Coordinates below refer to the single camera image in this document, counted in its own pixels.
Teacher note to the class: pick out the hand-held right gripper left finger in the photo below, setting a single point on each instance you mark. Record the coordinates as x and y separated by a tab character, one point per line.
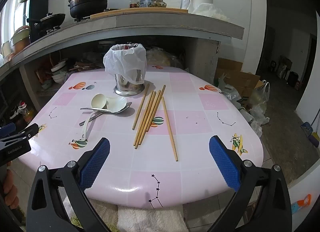
96	164

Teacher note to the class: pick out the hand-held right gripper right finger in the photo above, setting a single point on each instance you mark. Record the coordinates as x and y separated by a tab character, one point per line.
225	164

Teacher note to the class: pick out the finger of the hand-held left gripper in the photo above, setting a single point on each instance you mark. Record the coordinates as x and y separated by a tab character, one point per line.
31	131
7	128

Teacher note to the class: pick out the metal spoon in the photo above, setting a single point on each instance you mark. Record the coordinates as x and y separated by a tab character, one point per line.
83	122
126	109

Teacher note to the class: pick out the white ceramic soup spoon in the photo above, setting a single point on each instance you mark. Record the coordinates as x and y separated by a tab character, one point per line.
98	101
117	103

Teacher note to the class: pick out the pile of wooden chopsticks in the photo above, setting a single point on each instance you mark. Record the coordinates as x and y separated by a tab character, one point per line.
148	112

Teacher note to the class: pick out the steel utensil holder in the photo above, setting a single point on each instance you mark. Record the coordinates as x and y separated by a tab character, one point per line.
128	86

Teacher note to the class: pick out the person's left hand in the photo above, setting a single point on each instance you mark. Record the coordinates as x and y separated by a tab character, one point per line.
10	189

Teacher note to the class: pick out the cooking oil bottle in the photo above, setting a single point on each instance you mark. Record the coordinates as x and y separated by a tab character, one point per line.
25	112

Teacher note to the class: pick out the perforated metal shelf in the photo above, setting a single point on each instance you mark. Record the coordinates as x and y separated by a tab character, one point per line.
46	91

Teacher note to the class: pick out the white crumpled plastic bags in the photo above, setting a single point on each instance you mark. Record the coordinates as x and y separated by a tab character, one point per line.
257	117

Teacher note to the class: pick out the stack of white bowls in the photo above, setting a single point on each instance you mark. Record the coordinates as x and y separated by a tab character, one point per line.
58	77

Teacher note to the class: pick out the white jug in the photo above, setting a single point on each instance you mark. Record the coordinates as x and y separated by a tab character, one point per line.
5	48

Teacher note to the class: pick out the orange and blue item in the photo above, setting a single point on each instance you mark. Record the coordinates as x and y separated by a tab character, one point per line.
302	202

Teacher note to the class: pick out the cardboard box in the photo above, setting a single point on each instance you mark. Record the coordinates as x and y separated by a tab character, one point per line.
237	77

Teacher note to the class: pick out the stacked cream and orange pots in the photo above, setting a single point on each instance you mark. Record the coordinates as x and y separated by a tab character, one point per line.
21	41

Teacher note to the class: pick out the broom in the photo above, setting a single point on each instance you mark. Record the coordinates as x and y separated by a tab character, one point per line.
315	138

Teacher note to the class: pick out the black wok with lid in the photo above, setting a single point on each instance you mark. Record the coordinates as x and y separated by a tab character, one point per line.
51	18

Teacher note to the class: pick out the black gas stove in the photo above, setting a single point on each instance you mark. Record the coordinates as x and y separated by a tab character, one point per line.
81	18

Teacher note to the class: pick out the yellowish filled plastic bag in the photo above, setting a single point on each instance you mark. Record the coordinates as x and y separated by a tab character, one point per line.
160	57

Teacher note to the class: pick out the black kitchen appliance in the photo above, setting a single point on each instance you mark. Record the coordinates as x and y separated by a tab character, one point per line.
37	2

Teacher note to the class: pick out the large black pot steel lid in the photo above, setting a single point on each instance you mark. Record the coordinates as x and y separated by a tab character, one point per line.
87	2

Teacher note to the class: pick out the white plastic bag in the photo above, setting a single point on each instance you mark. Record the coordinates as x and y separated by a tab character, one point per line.
210	11

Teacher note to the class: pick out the wooden cutting board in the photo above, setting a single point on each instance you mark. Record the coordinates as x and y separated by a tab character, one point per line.
150	10

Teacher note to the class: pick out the red label sauce bottle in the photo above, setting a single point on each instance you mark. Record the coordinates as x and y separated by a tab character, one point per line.
132	0

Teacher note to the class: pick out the glass pickle jar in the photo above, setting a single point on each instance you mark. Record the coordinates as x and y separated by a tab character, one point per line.
157	3

